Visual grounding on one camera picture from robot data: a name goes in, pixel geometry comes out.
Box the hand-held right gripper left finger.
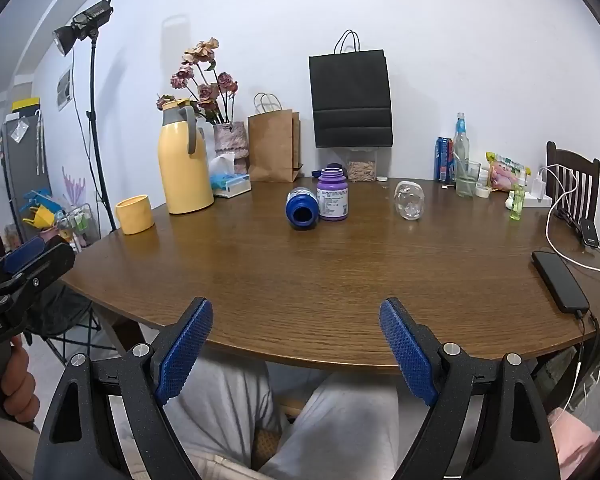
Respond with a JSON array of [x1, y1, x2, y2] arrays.
[[32, 297, 215, 480]]

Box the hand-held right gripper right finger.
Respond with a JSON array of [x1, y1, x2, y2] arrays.
[[378, 297, 563, 480]]

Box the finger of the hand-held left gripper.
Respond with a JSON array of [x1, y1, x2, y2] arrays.
[[0, 241, 77, 323], [0, 236, 48, 292]]

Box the clear glass cup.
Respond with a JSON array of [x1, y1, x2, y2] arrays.
[[394, 180, 426, 221]]

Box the yellow cup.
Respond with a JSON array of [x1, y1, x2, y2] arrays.
[[115, 195, 155, 235]]

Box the person's left hand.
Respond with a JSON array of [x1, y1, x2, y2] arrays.
[[0, 335, 37, 418]]

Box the rack of colourful items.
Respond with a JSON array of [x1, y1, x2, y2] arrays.
[[22, 187, 101, 253]]

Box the black folding chair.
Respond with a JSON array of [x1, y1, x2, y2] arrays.
[[25, 280, 103, 368]]

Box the grey refrigerator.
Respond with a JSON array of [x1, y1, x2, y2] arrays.
[[0, 109, 51, 241]]

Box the person's light grey trousers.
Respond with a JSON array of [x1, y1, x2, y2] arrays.
[[105, 352, 486, 480]]

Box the black light stand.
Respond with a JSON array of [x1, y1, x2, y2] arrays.
[[82, 30, 118, 233]]

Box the yellow thermos jug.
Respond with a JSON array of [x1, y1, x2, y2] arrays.
[[157, 99, 216, 215]]

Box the purple plastic bottle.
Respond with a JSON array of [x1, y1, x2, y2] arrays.
[[316, 167, 351, 222]]

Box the black smartphone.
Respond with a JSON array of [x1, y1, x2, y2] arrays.
[[531, 250, 591, 314]]

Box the blue plastic jar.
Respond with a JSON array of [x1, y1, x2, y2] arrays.
[[285, 186, 321, 231]]

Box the clear drinking glass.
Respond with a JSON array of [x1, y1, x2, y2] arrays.
[[455, 160, 482, 198]]

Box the blue tissue box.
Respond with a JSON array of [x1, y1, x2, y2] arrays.
[[209, 154, 252, 198]]

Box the clear snack container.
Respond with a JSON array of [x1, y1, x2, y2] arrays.
[[346, 147, 378, 182]]

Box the blue drink can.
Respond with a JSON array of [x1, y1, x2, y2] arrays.
[[434, 136, 455, 183]]

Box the pink cloth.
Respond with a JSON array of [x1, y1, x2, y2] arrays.
[[547, 407, 600, 480]]

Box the colourful snack packet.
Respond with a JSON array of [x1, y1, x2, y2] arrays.
[[485, 151, 531, 192]]

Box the tall glass bottle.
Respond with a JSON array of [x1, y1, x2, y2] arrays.
[[452, 112, 471, 183]]

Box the pink textured vase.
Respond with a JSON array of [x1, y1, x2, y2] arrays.
[[213, 121, 251, 173]]

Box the small black device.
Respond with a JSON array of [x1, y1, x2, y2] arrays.
[[578, 218, 600, 247]]

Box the brown paper bag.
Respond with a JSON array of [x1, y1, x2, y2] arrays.
[[247, 93, 303, 183]]

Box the dried flower bouquet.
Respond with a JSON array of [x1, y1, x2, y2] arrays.
[[156, 37, 239, 126]]

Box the black studio light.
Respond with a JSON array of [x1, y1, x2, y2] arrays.
[[52, 0, 115, 57]]

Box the dark wooden chair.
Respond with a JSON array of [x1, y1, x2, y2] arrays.
[[545, 141, 600, 231]]

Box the black paper bag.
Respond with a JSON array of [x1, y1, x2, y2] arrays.
[[308, 30, 395, 149]]

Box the wall paper sheet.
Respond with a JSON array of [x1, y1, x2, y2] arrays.
[[57, 68, 74, 112]]

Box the white charging cable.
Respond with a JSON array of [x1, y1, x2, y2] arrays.
[[544, 162, 600, 281]]

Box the black cable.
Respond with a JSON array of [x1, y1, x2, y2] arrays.
[[575, 309, 600, 366]]

